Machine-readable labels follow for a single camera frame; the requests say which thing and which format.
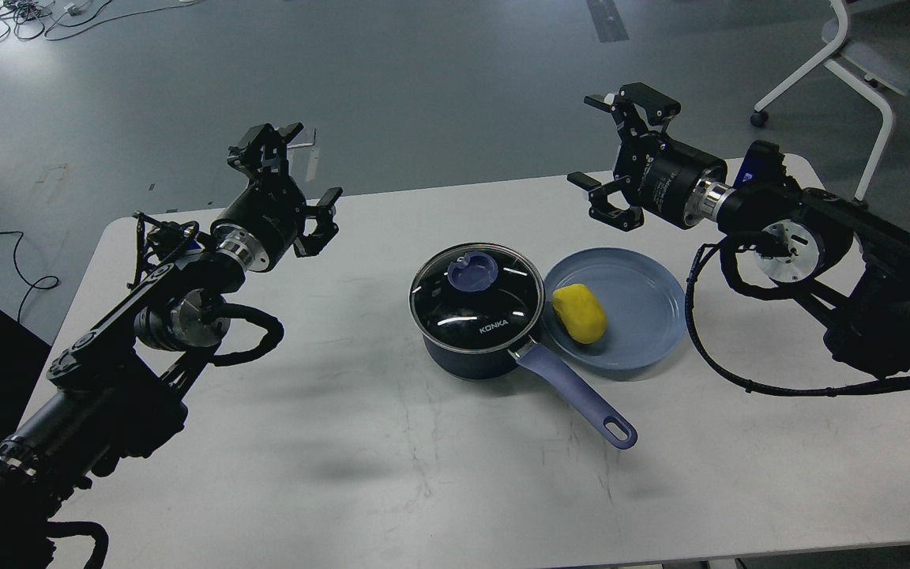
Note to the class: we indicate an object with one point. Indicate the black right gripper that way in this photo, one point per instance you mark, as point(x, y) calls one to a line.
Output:
point(653, 171)

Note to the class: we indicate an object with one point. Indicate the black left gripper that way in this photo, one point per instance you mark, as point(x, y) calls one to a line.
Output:
point(272, 209)

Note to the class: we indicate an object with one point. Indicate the glass pot lid blue knob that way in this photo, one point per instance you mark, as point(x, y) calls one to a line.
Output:
point(476, 298)

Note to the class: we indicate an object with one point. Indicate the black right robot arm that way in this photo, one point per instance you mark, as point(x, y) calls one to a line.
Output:
point(780, 240)

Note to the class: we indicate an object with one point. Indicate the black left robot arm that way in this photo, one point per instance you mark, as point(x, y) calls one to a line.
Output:
point(120, 387)

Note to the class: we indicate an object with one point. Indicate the yellow potato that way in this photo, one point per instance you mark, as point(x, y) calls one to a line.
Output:
point(580, 313)

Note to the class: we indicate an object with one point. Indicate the blue round plate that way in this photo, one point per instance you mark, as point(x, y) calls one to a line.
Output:
point(643, 302)

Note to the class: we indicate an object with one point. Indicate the white office chair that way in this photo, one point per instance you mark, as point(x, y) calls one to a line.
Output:
point(869, 50)

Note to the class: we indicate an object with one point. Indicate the dark blue saucepan with handle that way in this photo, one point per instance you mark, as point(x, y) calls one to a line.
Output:
point(531, 355)

